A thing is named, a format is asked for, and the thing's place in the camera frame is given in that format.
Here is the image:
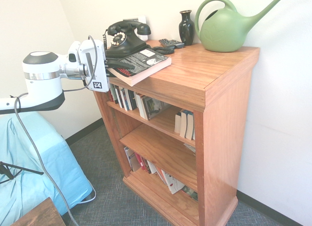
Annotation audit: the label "blue top paperback book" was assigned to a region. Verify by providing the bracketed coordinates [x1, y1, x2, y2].
[179, 109, 189, 139]
[186, 112, 196, 141]

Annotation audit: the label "black tripod stand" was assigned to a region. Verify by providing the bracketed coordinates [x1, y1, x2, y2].
[0, 161, 45, 185]

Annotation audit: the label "white floor cable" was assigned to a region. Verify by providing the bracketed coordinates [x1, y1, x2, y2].
[78, 186, 97, 204]

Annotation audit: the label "grey green cover book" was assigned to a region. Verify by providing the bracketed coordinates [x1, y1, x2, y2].
[142, 95, 173, 121]

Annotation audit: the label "white wall plate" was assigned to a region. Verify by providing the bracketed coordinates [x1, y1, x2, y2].
[122, 15, 148, 41]

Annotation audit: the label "white book red marks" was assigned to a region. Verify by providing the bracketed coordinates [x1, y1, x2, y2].
[160, 169, 186, 195]

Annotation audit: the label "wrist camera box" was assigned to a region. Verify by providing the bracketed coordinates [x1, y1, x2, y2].
[67, 40, 81, 66]

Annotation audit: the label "white blue red book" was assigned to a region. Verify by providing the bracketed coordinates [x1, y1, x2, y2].
[119, 87, 130, 112]

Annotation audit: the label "black paperback book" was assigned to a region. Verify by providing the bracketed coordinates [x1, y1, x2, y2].
[106, 48, 172, 87]

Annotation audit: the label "cream page edge book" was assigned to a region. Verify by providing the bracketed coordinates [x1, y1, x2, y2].
[174, 111, 182, 134]

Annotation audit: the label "green plastic watering can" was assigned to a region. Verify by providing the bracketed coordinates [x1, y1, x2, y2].
[194, 0, 297, 53]

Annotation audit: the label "white green spine book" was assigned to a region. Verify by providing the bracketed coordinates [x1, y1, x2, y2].
[109, 84, 119, 105]

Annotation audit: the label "dark wooden table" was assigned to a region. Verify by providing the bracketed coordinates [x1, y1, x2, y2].
[11, 197, 67, 226]

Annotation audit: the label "black remote control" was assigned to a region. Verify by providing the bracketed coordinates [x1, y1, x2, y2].
[158, 38, 175, 48]
[169, 39, 185, 50]

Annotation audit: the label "flat lying paper booklet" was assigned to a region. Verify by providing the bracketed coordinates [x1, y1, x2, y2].
[183, 143, 196, 155]

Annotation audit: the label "black spine book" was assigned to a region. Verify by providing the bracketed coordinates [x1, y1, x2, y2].
[126, 89, 138, 111]
[114, 85, 124, 109]

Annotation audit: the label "white grey cover book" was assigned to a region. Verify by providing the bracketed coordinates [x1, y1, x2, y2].
[123, 146, 141, 173]

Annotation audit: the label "black rotary telephone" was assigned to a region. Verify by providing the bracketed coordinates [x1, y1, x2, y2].
[102, 20, 175, 59]

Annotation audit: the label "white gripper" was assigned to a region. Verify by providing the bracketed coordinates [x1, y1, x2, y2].
[78, 39, 133, 93]

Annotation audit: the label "black glossy vase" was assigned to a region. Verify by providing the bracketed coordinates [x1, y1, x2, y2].
[178, 9, 195, 46]

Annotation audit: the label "orange spine book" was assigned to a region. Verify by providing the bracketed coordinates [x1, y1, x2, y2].
[155, 166, 167, 186]

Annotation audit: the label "plain white book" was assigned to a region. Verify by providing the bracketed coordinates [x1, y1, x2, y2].
[146, 160, 157, 175]

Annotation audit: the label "wooden bookshelf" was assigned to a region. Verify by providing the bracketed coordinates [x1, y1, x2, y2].
[92, 39, 261, 226]

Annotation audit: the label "dark green flat book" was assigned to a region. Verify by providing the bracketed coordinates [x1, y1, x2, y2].
[181, 185, 199, 203]

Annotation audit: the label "white page edge book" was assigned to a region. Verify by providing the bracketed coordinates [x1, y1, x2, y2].
[135, 93, 149, 121]

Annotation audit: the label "dark brown spine book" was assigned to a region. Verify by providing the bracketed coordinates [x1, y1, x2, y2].
[141, 157, 152, 174]

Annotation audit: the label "light blue cloth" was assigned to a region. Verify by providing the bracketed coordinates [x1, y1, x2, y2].
[0, 111, 96, 226]

